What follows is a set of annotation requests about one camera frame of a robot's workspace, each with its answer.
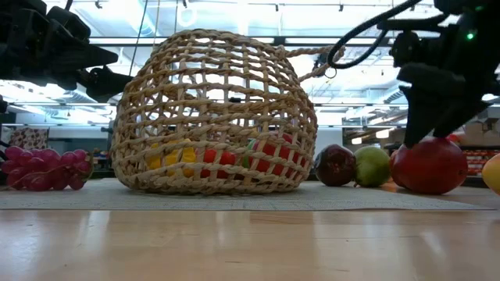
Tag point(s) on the red plastic bag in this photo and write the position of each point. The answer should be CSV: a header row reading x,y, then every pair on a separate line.
x,y
454,137

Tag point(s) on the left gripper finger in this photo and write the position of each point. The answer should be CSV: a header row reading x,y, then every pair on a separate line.
x,y
88,54
103,84

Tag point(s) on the shelf with red bins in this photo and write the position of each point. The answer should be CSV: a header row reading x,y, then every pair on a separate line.
x,y
476,160

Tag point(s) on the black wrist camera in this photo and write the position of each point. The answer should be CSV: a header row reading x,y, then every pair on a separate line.
x,y
429,78
70,23

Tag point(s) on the purple grape bunch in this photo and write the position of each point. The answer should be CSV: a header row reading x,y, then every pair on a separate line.
x,y
39,168

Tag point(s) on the yellow bell pepper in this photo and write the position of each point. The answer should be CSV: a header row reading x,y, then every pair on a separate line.
x,y
173,159

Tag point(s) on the woven straw basket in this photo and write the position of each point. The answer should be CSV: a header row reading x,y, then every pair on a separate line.
x,y
203,186

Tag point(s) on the dark red apple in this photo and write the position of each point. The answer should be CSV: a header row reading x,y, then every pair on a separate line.
x,y
335,166

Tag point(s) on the grey woven placemat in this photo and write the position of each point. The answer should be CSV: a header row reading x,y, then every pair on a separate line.
x,y
234,201

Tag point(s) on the red yellow mango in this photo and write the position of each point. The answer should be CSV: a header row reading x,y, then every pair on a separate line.
x,y
493,175

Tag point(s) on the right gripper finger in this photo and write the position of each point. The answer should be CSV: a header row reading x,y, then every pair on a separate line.
x,y
461,109
418,113

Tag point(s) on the brown cardboard box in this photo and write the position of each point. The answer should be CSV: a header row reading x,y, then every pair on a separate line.
x,y
486,134

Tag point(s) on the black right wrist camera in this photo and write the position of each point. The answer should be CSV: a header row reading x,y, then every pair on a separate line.
x,y
429,78

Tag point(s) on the black overhead camera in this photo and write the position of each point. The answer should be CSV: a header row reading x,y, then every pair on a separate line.
x,y
321,62

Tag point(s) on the green pear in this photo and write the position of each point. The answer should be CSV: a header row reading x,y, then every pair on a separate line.
x,y
372,166

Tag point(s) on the floral patterned box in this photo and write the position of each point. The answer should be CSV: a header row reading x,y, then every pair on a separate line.
x,y
27,138

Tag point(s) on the large red apple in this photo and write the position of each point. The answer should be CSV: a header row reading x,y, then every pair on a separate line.
x,y
273,150

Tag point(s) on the black linear ceiling light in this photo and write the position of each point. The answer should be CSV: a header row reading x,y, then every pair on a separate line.
x,y
117,40

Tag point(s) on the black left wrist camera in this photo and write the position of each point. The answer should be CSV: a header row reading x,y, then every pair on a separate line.
x,y
70,23

